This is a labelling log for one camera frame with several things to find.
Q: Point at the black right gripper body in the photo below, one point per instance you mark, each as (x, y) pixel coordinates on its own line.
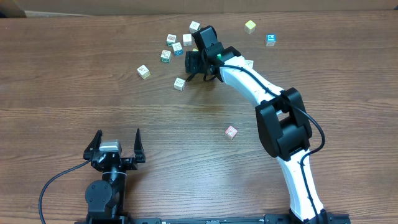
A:
(191, 62)

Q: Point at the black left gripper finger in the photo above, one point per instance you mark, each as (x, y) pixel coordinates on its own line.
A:
(138, 148)
(93, 146)

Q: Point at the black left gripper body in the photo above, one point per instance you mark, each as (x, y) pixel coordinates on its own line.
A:
(112, 160)

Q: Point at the red sided wood block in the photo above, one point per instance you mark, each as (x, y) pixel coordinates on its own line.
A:
(231, 132)

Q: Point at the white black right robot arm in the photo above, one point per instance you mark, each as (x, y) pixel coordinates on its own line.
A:
(284, 126)

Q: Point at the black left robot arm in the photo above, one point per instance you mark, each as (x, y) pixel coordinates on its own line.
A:
(105, 197)

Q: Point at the wood block blue side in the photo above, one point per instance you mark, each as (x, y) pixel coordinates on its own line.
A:
(177, 48)

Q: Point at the wood block letter E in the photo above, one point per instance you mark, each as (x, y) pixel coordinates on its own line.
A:
(179, 84)

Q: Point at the plain white wood block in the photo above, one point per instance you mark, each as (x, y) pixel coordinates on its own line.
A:
(187, 40)

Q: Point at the wood block green R side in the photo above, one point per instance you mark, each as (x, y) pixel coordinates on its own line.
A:
(165, 56)

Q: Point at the white wood block far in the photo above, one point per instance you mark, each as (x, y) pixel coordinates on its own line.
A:
(194, 27)

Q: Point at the plain wood block yellow side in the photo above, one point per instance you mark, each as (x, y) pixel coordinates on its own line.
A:
(143, 71)

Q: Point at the white wood block letter T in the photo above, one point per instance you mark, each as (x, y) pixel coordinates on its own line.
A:
(249, 63)

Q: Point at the yellow top block far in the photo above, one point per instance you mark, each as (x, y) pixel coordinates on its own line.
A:
(249, 27)

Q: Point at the blue top block far right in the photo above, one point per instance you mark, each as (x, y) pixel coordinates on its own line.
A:
(270, 40)

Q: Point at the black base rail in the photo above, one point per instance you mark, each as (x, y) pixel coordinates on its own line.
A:
(266, 219)

